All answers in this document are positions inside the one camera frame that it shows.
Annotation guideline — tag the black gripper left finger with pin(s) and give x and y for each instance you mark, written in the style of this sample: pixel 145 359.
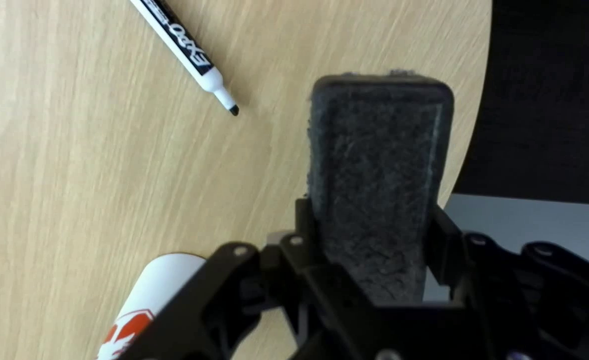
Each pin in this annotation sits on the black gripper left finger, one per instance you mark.
pixel 241 300

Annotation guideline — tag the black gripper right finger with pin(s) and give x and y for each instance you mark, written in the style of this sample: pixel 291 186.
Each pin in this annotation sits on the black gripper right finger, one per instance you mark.
pixel 540 300

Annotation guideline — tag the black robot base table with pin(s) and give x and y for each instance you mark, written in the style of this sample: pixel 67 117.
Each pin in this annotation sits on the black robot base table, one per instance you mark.
pixel 540 217

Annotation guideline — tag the white dry-erase marker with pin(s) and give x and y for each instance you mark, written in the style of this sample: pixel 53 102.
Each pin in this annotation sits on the white dry-erase marker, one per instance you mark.
pixel 185 50

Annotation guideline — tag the white bottle red logo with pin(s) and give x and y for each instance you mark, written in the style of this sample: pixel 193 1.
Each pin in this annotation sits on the white bottle red logo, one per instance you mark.
pixel 155 286

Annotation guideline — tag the round wooden table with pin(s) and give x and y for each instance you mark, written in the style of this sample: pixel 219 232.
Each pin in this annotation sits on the round wooden table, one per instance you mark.
pixel 107 166

